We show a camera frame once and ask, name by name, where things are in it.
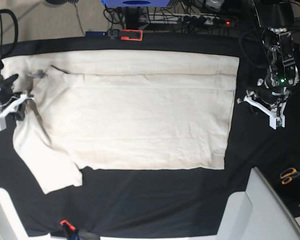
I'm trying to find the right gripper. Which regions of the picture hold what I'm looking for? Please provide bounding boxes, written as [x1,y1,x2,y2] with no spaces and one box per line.
[0,74,34,131]

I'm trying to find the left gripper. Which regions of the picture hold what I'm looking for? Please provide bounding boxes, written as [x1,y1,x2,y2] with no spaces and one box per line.
[236,78,292,130]

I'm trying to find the white T-shirt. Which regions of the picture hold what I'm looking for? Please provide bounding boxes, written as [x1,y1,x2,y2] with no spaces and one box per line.
[3,50,240,194]

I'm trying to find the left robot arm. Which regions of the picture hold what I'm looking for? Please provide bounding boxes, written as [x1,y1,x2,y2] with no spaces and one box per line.
[237,0,300,130]

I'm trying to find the white power strip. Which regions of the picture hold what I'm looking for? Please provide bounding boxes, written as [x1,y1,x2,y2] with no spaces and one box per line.
[138,12,239,27]

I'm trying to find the blue box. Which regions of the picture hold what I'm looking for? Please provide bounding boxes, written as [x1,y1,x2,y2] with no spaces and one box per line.
[101,0,171,8]

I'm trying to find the orange black top clamp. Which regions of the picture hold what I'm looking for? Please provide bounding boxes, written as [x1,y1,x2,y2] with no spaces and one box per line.
[106,29,143,42]

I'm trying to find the black table cloth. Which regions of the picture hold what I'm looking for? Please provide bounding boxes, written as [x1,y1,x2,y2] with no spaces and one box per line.
[0,34,300,238]

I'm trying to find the orange clamp bottom edge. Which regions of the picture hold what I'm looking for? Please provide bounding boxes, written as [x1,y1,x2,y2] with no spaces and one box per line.
[60,219,76,231]

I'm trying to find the orange handled scissors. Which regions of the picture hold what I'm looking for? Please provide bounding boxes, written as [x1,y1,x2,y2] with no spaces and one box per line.
[279,167,300,185]

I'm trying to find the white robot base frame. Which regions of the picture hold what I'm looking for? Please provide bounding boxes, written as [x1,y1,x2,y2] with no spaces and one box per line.
[0,167,300,240]

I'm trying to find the black vertical post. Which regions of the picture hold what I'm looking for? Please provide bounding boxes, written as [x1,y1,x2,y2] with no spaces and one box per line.
[123,6,141,30]

